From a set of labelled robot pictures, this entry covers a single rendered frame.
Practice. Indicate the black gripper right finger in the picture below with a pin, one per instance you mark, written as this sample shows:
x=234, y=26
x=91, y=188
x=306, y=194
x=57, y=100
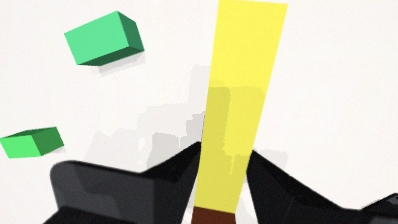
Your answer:
x=278, y=198

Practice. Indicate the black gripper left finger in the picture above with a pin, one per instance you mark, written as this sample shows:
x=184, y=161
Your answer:
x=158, y=195

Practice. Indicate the yellow bar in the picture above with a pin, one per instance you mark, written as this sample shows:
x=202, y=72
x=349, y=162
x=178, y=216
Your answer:
x=247, y=37

